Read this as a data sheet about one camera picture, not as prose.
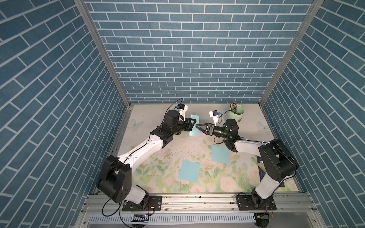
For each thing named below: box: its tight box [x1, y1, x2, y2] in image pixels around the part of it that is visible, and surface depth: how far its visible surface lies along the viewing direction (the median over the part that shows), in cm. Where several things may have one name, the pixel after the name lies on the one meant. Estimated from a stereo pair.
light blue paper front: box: [178, 160, 201, 184], surface depth 87 cm
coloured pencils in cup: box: [230, 101, 238, 116], surface depth 100 cm
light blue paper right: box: [211, 144, 231, 165], surface depth 93 cm
